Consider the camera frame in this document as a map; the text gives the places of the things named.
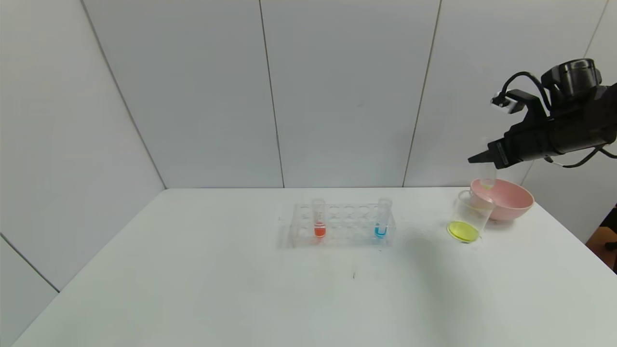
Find test tube with yellow pigment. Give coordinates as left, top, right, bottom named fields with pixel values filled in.
left=477, top=161, right=497, bottom=190

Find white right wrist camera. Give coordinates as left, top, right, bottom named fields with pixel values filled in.
left=491, top=90, right=548, bottom=121

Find test tube with red pigment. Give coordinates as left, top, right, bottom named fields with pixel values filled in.
left=312, top=199, right=328, bottom=239

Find pink plastic bowl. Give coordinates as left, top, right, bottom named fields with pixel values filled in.
left=469, top=178, right=534, bottom=222

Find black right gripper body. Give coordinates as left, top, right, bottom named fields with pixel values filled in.
left=487, top=117, right=564, bottom=170

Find clear glass beaker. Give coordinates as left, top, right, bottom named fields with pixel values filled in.
left=446, top=190, right=495, bottom=244

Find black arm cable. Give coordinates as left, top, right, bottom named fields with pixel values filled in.
left=545, top=147, right=617, bottom=169

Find clear plastic test tube rack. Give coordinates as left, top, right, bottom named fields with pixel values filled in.
left=288, top=201, right=397, bottom=249

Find test tube with blue pigment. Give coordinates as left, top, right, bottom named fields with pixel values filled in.
left=375, top=198, right=392, bottom=239

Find black camera cable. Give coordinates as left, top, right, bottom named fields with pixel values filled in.
left=501, top=71, right=552, bottom=104

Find dark background object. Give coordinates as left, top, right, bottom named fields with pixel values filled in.
left=605, top=205, right=617, bottom=254

